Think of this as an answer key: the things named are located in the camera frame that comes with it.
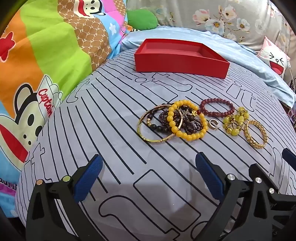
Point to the colourful cartoon monkey blanket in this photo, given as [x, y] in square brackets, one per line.
[46, 58]

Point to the light blue pillow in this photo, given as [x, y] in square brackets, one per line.
[242, 58]

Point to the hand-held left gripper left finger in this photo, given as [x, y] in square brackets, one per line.
[89, 178]

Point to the grey striped bedsheet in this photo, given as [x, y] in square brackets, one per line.
[111, 129]

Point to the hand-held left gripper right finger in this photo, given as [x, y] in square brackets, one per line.
[209, 177]

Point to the green plush pillow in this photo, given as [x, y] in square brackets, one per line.
[141, 19]

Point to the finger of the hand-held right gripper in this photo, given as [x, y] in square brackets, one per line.
[290, 158]
[283, 201]

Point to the pink cartoon face cushion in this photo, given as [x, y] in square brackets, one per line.
[276, 62]

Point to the grey floral pillow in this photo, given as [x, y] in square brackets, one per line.
[185, 11]

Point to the red cardboard box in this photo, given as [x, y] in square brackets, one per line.
[180, 61]

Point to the thin gold bangle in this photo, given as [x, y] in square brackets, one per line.
[141, 135]

